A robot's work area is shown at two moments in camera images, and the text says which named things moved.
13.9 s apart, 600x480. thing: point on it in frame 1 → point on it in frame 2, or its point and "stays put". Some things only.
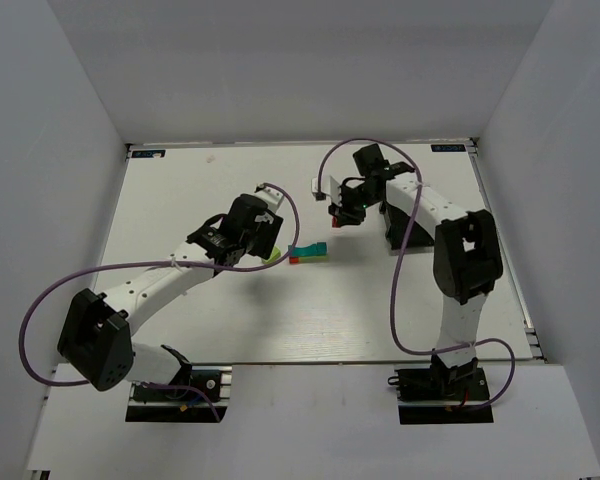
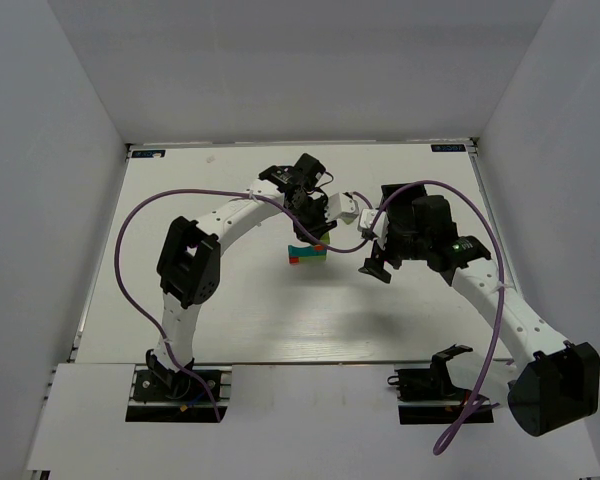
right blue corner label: (447, 147) stays put
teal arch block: (311, 250) stays put
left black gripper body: (266, 238) → (311, 220)
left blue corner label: (147, 153) stays put
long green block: (313, 259) stays put
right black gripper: (347, 214) → (383, 250)
